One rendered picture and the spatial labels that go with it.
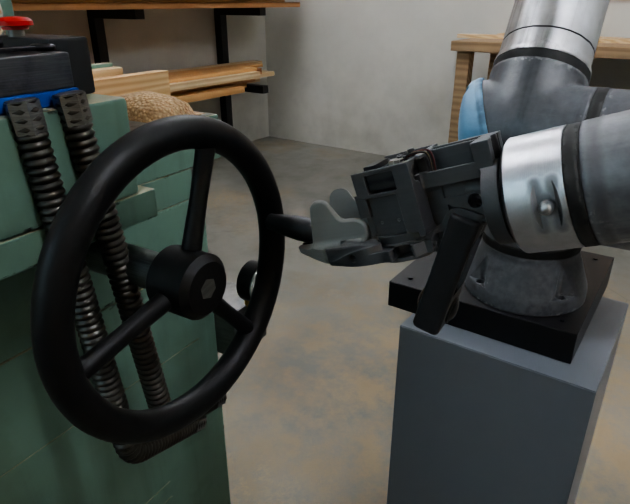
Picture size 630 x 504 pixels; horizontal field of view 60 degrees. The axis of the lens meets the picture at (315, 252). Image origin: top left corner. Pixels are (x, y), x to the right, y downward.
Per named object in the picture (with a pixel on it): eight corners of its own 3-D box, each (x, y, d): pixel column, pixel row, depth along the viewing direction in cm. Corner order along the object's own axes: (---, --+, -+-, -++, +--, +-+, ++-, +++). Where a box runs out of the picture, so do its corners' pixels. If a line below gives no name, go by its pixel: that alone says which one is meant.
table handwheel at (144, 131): (133, 524, 46) (-19, 230, 30) (-6, 435, 55) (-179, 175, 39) (311, 315, 66) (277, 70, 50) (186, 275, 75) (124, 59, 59)
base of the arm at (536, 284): (478, 254, 104) (484, 204, 100) (589, 274, 96) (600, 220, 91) (451, 299, 89) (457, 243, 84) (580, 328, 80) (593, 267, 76)
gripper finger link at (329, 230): (286, 203, 54) (367, 185, 49) (305, 259, 56) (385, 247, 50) (268, 213, 52) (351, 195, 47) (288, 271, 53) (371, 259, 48)
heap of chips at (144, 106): (158, 124, 67) (155, 101, 66) (90, 114, 73) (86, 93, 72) (205, 113, 74) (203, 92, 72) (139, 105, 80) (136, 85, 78)
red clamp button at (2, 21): (9, 30, 46) (6, 17, 46) (-12, 29, 48) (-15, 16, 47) (41, 29, 49) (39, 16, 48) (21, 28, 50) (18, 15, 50)
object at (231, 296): (237, 360, 84) (234, 315, 80) (178, 337, 89) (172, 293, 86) (269, 334, 90) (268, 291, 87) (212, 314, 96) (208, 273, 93)
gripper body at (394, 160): (380, 157, 52) (509, 124, 45) (404, 242, 54) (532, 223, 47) (341, 178, 46) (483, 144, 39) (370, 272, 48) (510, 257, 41)
